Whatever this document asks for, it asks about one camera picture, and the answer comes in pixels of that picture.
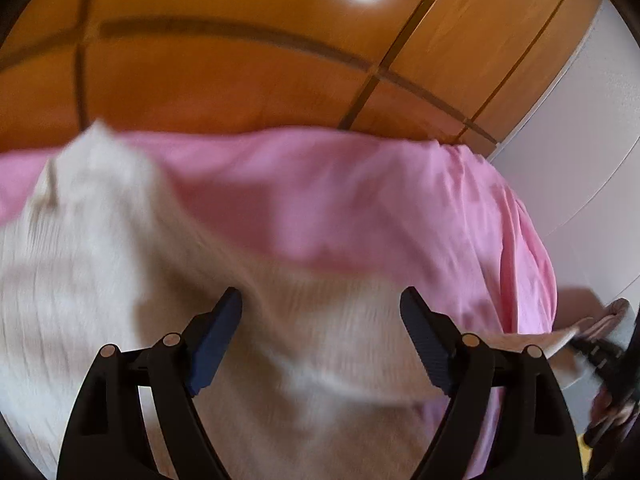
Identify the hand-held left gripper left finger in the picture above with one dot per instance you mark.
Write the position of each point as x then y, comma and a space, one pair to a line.
214, 342

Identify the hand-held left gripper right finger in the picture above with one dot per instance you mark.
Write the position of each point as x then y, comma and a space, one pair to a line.
425, 342

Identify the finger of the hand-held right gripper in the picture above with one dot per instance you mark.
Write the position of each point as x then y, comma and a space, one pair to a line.
602, 355

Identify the white knitted garment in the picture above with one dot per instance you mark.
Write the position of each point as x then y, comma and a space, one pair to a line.
100, 270

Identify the person's right hand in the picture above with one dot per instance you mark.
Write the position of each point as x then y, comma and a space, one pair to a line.
617, 412

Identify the pink blanket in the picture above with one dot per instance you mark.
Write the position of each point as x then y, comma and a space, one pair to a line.
325, 200

